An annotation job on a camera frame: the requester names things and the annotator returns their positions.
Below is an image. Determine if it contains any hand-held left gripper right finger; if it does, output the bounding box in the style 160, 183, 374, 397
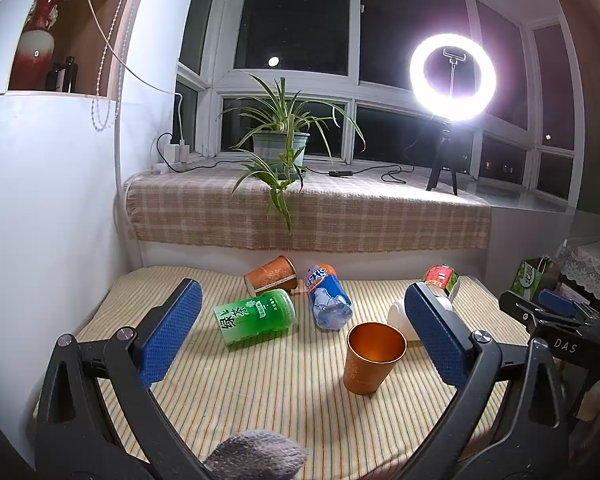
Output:
400, 281, 575, 480

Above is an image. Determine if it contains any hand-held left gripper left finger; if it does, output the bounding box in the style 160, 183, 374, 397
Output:
32, 277, 216, 480

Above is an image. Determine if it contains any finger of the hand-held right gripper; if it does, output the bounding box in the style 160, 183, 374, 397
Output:
498, 291, 543, 333
537, 289, 588, 318

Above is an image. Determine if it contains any orange patterned paper cup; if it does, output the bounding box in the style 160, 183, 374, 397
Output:
244, 255, 299, 297

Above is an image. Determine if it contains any orange metallic cup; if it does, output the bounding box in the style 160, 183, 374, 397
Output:
343, 322, 407, 395

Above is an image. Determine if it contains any green paper bag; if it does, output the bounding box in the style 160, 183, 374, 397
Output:
510, 256, 563, 302

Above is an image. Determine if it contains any white bottle red-green label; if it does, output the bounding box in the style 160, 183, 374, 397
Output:
386, 294, 454, 343

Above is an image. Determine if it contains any white lace cloth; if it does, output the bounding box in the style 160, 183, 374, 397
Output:
560, 239, 600, 307

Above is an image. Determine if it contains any red and green can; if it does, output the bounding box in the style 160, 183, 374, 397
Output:
422, 264, 461, 301

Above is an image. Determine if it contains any green tea can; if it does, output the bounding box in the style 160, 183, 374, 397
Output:
213, 288, 297, 347

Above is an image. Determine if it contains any striped table cloth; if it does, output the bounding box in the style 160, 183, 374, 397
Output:
35, 264, 531, 480

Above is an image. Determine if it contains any blue plastic drink bottle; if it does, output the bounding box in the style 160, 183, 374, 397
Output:
304, 263, 354, 332

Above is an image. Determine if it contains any grey knitted cloth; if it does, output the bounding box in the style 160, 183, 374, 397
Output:
202, 429, 309, 480

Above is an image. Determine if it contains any plaid cloth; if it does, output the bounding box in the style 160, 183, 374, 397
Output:
125, 159, 493, 254

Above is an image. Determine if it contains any black tripod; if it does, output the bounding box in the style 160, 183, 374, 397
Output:
426, 119, 458, 195

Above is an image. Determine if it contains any potted spider plant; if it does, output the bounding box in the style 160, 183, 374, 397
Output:
217, 72, 366, 233

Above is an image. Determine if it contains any dark glass bottle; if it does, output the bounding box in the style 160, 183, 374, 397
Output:
46, 56, 77, 94

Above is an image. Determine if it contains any red and white vase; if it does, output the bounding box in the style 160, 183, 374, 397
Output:
10, 0, 72, 92

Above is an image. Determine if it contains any black cable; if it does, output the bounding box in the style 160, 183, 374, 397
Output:
147, 132, 417, 186

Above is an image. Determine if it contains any ring light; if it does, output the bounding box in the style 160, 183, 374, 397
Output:
409, 34, 498, 122

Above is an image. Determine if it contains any white cable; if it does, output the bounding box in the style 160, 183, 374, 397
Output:
83, 0, 185, 146

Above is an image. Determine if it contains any white bead chain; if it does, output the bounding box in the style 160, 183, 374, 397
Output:
91, 0, 146, 133

